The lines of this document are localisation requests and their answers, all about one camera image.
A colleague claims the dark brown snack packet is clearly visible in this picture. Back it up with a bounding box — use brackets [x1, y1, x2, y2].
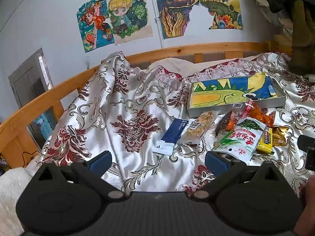
[214, 111, 240, 138]

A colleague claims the brown garment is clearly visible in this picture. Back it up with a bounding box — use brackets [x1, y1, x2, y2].
[288, 0, 315, 78]

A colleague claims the wooden bunk frame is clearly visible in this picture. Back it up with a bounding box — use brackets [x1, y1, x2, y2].
[264, 33, 296, 57]

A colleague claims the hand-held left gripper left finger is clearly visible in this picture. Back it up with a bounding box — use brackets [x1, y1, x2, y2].
[32, 150, 127, 199]

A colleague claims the gold snack packet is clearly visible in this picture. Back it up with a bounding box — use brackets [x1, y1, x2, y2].
[271, 125, 291, 148]

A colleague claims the wooden bed rail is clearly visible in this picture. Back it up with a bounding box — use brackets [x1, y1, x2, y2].
[0, 42, 293, 168]

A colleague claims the yellow snack packet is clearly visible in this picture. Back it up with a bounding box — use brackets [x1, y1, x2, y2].
[256, 126, 275, 155]

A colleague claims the colourful landscape wall poster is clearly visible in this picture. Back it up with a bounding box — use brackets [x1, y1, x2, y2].
[194, 0, 244, 30]

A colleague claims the blond child wall poster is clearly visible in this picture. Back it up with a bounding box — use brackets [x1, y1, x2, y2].
[107, 0, 153, 45]

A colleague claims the person's right hand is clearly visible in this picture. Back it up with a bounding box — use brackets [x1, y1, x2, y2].
[294, 177, 315, 236]

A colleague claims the blue white snack packet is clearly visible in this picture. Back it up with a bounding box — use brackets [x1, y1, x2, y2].
[152, 118, 189, 156]

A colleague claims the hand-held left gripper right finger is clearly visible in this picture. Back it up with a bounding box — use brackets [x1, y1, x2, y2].
[193, 151, 282, 199]

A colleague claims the white wall pipe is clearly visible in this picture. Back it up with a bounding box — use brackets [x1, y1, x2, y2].
[148, 0, 165, 49]

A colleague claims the grey shallow box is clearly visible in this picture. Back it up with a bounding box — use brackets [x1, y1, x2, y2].
[188, 72, 287, 118]

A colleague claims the red orange snack packet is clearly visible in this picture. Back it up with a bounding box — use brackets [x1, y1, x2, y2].
[240, 100, 276, 128]

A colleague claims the green white snack packet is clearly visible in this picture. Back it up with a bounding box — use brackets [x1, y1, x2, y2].
[213, 117, 267, 165]

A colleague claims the swirly night wall poster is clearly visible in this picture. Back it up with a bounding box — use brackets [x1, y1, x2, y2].
[154, 0, 200, 40]

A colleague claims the red-haired girl blue wall poster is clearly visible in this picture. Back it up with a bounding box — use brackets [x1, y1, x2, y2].
[76, 0, 115, 53]

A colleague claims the clear puffed rice snack packet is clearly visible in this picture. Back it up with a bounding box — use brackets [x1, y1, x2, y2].
[177, 111, 219, 145]

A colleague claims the floral satin bedspread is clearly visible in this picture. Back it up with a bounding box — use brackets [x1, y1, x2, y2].
[32, 52, 315, 199]

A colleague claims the white fluffy blanket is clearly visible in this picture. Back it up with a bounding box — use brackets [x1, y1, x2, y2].
[0, 167, 37, 236]

